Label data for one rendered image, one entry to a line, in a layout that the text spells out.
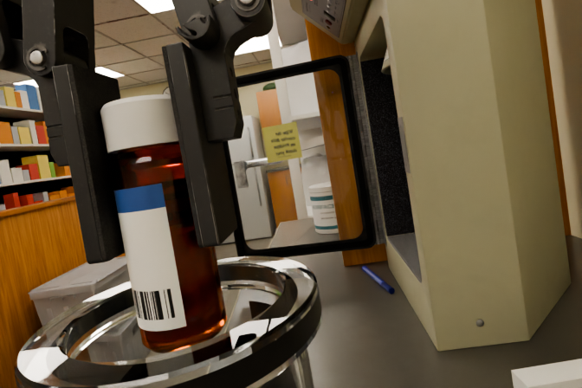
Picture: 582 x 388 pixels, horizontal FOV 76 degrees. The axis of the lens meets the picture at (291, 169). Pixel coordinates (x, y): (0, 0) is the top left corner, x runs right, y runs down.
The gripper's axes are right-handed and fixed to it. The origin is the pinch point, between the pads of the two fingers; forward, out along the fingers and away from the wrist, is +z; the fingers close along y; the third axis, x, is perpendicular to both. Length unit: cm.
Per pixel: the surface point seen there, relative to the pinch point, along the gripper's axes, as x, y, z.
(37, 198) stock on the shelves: 287, -234, 5
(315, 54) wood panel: 69, 9, -20
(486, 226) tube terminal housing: 32.3, 24.8, 13.2
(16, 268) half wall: 190, -178, 41
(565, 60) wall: 69, 60, -9
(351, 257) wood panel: 69, 10, 26
